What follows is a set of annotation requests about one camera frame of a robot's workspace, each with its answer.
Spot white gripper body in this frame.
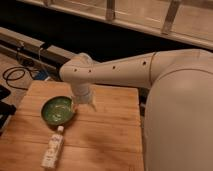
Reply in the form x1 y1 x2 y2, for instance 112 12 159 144
71 83 92 104

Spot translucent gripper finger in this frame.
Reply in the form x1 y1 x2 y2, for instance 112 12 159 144
89 101 97 111

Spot white plastic bottle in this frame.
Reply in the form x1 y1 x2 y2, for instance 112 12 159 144
41 126 64 169

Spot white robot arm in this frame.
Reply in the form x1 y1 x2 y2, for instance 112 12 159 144
60 49 213 171

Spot green ceramic bowl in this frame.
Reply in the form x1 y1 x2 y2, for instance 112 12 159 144
41 96 75 126

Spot blue object on floor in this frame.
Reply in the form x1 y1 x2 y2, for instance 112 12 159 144
34 70 48 80

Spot black equipment at left edge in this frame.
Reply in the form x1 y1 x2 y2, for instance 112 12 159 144
0 84 16 136

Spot black coiled cable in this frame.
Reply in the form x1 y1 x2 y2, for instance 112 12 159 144
2 65 38 91

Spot baseboard rail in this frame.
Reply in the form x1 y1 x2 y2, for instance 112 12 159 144
0 27 74 75

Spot wooden window frame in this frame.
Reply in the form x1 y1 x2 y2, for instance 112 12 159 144
18 0 213 50

